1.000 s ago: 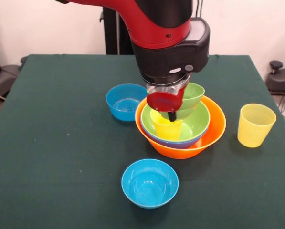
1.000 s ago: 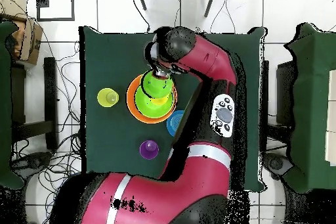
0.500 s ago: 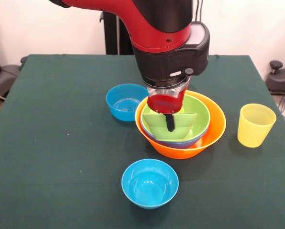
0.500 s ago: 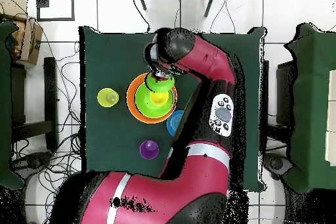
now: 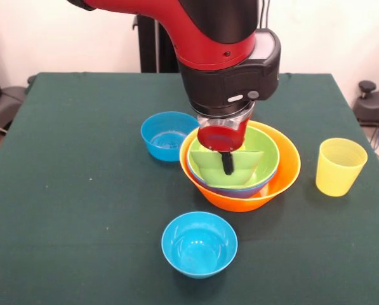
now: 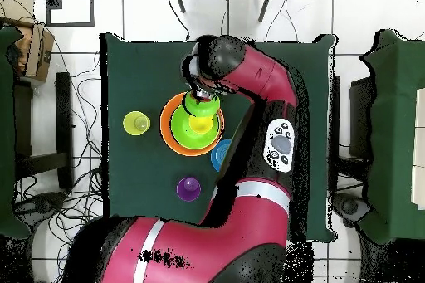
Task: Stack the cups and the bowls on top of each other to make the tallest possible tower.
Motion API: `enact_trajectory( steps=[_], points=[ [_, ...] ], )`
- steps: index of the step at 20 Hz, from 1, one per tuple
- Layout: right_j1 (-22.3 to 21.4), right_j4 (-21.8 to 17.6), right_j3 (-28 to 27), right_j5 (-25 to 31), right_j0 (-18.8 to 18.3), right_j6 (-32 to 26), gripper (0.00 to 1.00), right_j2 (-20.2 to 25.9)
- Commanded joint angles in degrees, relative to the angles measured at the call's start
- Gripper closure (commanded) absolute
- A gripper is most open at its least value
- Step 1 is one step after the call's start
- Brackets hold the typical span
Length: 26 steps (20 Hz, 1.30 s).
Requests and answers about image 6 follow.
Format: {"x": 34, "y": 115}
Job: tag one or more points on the small green bowl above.
{"x": 202, "y": 108}

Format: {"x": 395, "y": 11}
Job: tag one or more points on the opaque yellow cup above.
{"x": 201, "y": 125}

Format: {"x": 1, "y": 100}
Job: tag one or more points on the large green bowl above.
{"x": 181, "y": 133}

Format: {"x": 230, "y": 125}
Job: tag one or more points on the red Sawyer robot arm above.
{"x": 232, "y": 230}

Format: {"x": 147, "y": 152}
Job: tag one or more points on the large orange bowl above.
{"x": 164, "y": 130}

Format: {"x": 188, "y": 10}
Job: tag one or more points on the dark green tablecloth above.
{"x": 149, "y": 74}

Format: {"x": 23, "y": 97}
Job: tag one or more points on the small ribbed blue bowl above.
{"x": 219, "y": 157}

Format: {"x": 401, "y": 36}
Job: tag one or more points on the translucent yellow-green cup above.
{"x": 136, "y": 123}

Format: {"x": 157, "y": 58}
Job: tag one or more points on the purple cup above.
{"x": 188, "y": 190}

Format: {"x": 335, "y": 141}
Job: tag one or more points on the brown cardboard box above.
{"x": 40, "y": 54}

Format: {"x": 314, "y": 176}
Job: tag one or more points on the dark grey base foot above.
{"x": 350, "y": 206}
{"x": 43, "y": 205}

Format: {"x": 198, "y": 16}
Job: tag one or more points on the green cloth covered table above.
{"x": 5, "y": 130}
{"x": 395, "y": 113}

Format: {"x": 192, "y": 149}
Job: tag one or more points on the white box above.
{"x": 420, "y": 147}

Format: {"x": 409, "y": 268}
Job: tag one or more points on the black camera tripod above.
{"x": 179, "y": 0}

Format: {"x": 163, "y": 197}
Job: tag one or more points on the black square floor frame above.
{"x": 69, "y": 24}

